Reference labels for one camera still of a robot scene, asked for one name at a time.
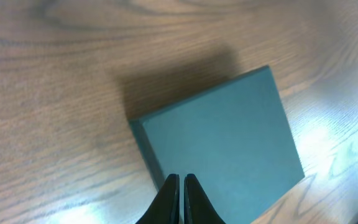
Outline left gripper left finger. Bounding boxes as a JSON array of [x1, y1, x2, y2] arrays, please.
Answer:
[[136, 174, 180, 224]]

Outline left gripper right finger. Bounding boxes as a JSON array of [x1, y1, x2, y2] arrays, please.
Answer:
[[184, 174, 225, 224]]

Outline black cardboard box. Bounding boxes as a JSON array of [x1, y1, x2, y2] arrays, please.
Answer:
[[129, 66, 305, 223]]

